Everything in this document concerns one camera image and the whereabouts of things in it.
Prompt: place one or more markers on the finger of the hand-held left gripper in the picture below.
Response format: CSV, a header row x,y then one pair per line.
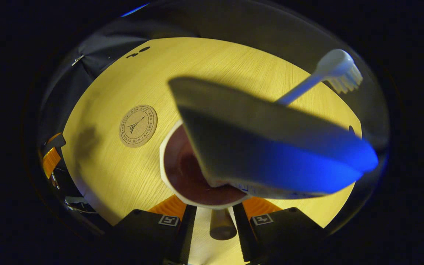
x,y
55,141
51,162

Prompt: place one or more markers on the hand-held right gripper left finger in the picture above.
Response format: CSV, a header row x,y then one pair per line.
x,y
190,230

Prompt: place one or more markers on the white toothpaste tube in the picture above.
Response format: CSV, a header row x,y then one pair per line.
x,y
256,147

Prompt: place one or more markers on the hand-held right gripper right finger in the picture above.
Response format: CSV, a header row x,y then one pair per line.
x,y
240,230

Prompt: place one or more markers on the beige cup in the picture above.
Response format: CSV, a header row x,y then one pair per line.
x,y
186,173

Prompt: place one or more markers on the round cork coaster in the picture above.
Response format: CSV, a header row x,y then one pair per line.
x,y
138,126

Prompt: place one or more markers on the white toothbrush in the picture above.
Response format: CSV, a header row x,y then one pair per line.
x,y
335,66

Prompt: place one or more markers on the wooden desktop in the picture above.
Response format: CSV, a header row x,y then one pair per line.
x,y
98,165

